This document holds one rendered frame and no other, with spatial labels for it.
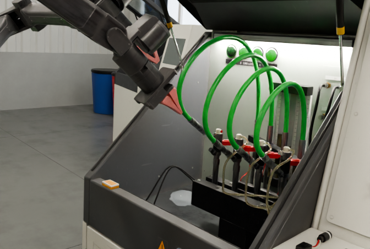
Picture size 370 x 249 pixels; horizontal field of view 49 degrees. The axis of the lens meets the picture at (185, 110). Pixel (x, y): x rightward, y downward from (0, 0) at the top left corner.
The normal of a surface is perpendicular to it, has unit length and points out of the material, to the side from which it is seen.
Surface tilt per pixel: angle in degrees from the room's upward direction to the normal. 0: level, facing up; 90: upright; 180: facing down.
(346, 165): 76
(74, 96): 90
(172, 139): 90
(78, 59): 90
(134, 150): 90
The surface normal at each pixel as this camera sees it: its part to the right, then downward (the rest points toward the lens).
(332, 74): -0.72, 0.08
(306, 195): 0.70, 0.17
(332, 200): -0.68, -0.15
